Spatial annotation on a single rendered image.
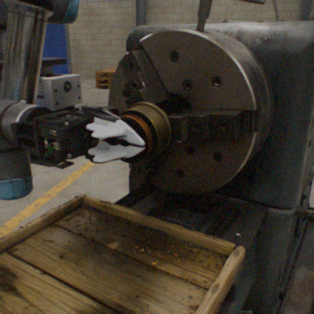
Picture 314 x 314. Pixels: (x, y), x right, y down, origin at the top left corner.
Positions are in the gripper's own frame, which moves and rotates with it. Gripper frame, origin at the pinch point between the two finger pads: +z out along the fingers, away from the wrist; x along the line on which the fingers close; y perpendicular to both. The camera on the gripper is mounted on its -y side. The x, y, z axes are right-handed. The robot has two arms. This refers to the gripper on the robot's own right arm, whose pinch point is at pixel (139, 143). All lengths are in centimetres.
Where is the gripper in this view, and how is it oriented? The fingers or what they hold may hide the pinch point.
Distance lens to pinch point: 46.2
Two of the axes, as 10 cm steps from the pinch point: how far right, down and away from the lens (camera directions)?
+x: 0.0, -9.4, -3.4
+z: 8.4, 1.8, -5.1
